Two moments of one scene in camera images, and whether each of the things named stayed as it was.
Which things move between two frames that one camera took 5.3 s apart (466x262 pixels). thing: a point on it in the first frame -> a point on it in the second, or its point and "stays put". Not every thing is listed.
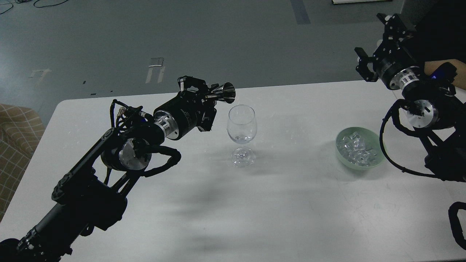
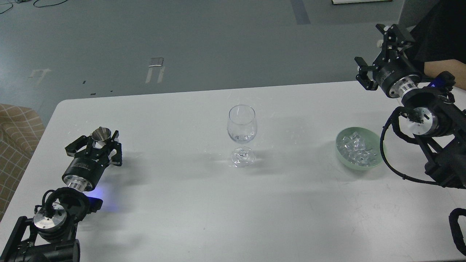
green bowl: [359, 148] stays put
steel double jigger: [226, 92] -> [99, 135]
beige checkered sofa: [21, 128] stays put
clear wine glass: [241, 128] stays put
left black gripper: [190, 108] -> [87, 167]
